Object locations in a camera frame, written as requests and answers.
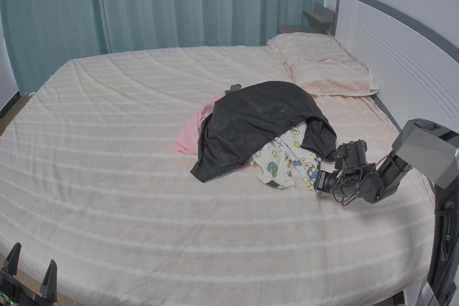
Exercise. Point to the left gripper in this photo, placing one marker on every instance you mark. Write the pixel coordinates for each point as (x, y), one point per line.
(14, 292)

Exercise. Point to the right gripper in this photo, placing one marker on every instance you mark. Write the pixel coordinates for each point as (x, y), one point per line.
(328, 184)

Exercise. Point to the white printed pyjama top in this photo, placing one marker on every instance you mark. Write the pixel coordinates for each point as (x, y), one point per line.
(272, 168)

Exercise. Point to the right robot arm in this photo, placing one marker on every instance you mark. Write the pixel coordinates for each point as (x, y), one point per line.
(416, 150)

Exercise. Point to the bed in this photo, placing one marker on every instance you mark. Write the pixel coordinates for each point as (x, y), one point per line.
(143, 154)

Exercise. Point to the black garment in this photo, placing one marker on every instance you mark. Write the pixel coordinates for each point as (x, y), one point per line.
(258, 111)

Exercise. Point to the pale pink pillow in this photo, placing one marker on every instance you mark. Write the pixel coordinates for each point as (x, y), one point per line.
(322, 60)

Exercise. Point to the grey garment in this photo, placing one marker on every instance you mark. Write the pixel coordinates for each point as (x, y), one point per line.
(233, 87)

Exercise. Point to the pink garment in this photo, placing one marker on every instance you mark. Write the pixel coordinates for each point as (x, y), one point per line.
(188, 132)

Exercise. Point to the grey bedside table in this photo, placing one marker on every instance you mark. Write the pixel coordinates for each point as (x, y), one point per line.
(319, 16)

